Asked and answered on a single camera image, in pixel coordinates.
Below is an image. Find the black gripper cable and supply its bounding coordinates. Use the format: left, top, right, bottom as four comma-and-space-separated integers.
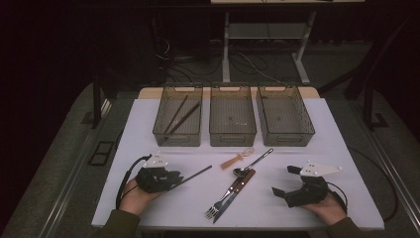
115, 153, 153, 210
326, 180, 350, 212

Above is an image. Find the wooden-handled knife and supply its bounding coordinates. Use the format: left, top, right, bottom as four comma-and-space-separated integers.
212, 171, 257, 225

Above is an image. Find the brown translucent plastic bin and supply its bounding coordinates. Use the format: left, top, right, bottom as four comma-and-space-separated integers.
256, 84, 316, 148
208, 83, 258, 148
152, 84, 204, 148

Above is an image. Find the aluminium floor rail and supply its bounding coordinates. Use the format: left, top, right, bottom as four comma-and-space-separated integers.
367, 128, 420, 216
39, 98, 113, 238

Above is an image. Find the black chopstick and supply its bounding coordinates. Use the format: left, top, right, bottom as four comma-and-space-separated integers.
169, 165, 213, 191
169, 166, 213, 192

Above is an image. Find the grey metal-framed desk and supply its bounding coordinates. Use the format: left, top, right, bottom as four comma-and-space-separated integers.
210, 0, 367, 86

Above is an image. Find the white table mat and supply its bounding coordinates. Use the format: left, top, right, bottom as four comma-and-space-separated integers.
91, 97, 385, 231

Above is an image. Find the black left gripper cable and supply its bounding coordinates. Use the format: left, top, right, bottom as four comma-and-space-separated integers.
115, 153, 153, 210

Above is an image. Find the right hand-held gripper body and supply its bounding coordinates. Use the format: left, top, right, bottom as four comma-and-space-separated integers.
283, 161, 343, 208

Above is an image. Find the black metal stand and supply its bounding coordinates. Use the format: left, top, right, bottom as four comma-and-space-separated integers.
92, 78, 103, 130
363, 75, 390, 130

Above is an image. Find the white floor cable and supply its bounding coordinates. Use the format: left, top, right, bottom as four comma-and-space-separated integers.
236, 51, 283, 84

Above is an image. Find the person's right hand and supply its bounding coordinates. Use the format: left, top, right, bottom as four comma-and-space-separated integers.
298, 191, 348, 226

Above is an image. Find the small wooden-handled clear spoon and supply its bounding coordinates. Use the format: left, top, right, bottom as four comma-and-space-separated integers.
220, 147, 256, 172

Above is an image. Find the wooden-handled fork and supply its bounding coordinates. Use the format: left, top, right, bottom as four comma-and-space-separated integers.
204, 170, 256, 220

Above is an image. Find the long black floor cable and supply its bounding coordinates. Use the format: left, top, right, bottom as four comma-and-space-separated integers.
348, 146, 399, 222

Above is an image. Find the tangle of black floor cables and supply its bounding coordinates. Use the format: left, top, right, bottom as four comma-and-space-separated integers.
155, 36, 226, 83

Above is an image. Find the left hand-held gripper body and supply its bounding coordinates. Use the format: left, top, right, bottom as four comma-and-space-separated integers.
135, 152, 176, 194

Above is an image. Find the brown chopstick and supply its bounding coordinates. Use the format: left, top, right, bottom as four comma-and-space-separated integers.
159, 102, 201, 144
163, 94, 188, 134

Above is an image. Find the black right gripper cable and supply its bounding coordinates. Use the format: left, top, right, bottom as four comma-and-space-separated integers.
326, 180, 350, 212

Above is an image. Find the metal spoon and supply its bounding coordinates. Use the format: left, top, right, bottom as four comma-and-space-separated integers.
233, 148, 274, 179

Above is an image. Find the person's left hand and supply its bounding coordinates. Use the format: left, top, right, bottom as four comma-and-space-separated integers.
118, 178, 162, 216

